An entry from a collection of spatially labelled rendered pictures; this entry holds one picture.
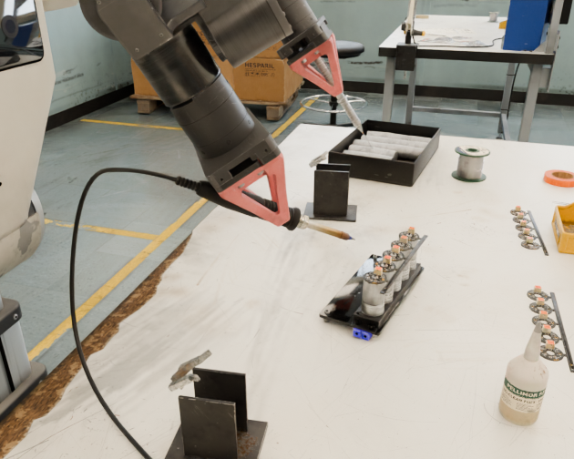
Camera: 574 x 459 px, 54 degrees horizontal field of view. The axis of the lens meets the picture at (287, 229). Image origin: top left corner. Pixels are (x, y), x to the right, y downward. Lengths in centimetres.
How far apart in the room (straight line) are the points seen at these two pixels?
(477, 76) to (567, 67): 66
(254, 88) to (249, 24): 373
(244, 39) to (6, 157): 39
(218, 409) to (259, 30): 30
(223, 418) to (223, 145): 23
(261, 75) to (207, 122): 368
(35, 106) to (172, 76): 35
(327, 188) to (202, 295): 28
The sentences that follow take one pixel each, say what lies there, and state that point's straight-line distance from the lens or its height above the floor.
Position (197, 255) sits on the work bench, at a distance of 78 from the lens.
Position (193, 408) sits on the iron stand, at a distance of 46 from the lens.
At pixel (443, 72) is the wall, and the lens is 506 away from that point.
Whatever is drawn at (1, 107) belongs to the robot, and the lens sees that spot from 76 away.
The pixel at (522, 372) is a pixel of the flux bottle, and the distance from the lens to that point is 53.
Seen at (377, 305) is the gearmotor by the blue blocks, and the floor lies 78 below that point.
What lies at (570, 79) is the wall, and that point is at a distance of 512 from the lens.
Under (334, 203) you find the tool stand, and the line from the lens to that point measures 87.
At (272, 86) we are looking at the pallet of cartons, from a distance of 416.
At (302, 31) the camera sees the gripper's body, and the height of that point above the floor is 103.
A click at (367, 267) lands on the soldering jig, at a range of 73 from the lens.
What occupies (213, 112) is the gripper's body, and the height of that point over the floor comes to 100.
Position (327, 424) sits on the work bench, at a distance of 53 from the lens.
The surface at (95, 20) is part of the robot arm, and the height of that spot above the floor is 108.
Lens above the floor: 113
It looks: 26 degrees down
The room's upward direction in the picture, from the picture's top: straight up
